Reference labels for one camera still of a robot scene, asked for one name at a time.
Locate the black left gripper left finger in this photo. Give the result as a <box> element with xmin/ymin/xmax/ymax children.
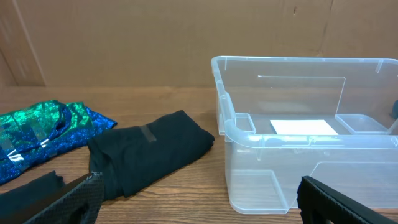
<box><xmin>1</xmin><ymin>172</ymin><xmax>104</xmax><ymax>224</ymax></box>

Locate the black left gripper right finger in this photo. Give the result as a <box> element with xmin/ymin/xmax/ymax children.
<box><xmin>297</xmin><ymin>176</ymin><xmax>397</xmax><ymax>224</ymax></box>

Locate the black cloth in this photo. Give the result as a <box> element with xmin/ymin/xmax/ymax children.
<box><xmin>1</xmin><ymin>171</ymin><xmax>65</xmax><ymax>218</ymax></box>
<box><xmin>87</xmin><ymin>110</ymin><xmax>215</xmax><ymax>200</ymax></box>

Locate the green blue sequin cloth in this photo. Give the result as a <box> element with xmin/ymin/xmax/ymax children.
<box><xmin>1</xmin><ymin>100</ymin><xmax>117</xmax><ymax>185</ymax></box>

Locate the white label in bin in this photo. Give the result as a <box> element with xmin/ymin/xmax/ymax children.
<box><xmin>270</xmin><ymin>119</ymin><xmax>338</xmax><ymax>136</ymax></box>

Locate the clear plastic storage bin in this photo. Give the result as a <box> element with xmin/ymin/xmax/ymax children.
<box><xmin>211</xmin><ymin>56</ymin><xmax>397</xmax><ymax>214</ymax></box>

